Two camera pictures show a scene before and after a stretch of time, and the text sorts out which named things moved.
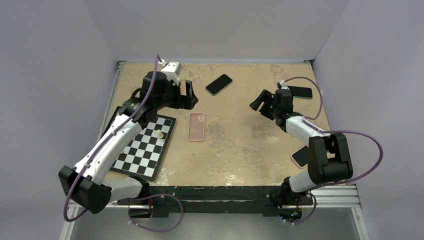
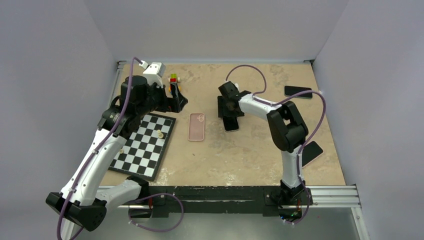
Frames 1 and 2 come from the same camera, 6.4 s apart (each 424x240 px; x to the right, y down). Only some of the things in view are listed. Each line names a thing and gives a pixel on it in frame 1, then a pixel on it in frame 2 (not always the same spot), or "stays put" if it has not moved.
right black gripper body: [277, 108] to [226, 110]
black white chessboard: [141, 156] stays put
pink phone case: [196, 129] stays put
